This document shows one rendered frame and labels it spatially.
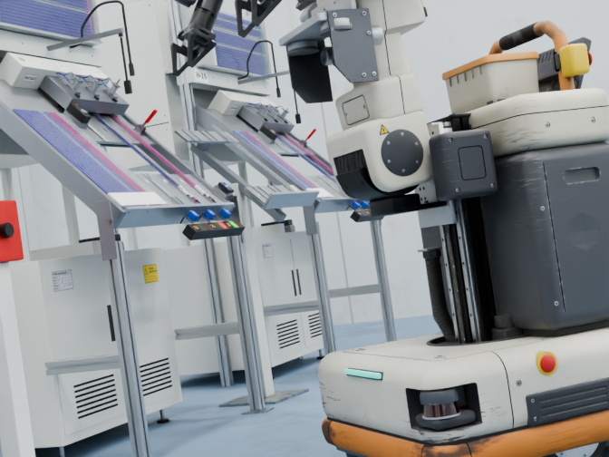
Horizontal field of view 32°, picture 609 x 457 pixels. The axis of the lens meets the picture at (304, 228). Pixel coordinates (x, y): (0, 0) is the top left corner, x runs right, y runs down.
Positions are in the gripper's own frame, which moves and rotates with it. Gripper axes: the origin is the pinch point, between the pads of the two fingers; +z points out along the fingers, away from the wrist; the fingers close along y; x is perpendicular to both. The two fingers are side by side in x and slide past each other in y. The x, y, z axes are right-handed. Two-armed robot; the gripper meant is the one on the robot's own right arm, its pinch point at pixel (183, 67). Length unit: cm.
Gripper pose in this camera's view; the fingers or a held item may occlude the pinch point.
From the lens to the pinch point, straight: 252.7
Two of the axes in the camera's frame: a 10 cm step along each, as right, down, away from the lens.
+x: 8.3, 4.0, 3.9
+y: 4.5, -0.8, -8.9
